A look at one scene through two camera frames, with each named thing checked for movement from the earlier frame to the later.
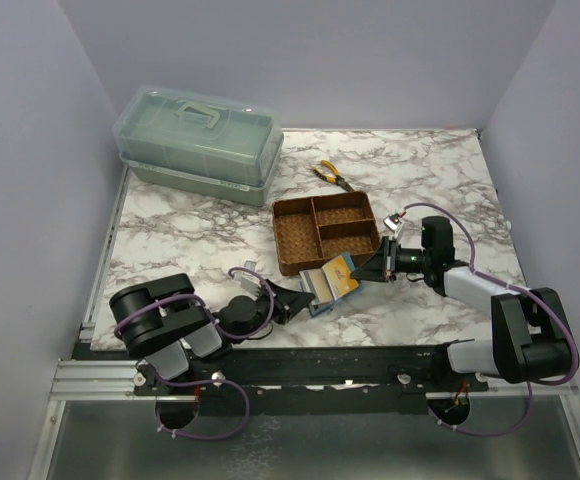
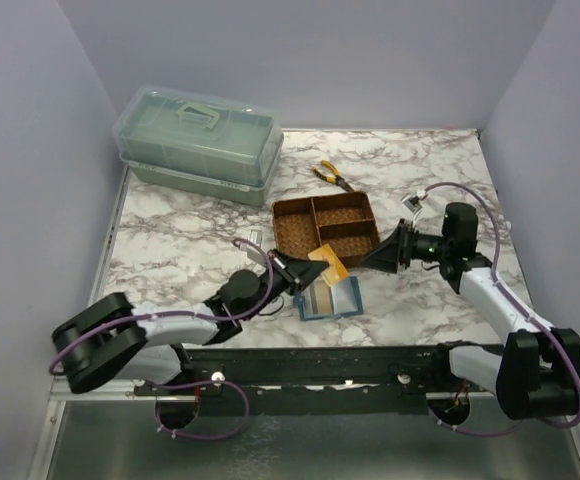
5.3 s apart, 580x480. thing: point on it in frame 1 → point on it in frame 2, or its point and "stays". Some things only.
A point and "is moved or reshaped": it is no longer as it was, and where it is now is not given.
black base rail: x=317 y=380 stays
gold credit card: x=338 y=277 → x=336 y=271
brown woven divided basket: x=312 y=230 stays
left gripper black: x=272 y=304 → x=286 y=268
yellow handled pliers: x=337 y=179 stays
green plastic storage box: x=198 y=144 stays
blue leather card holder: x=318 y=309 is moved or reshaped
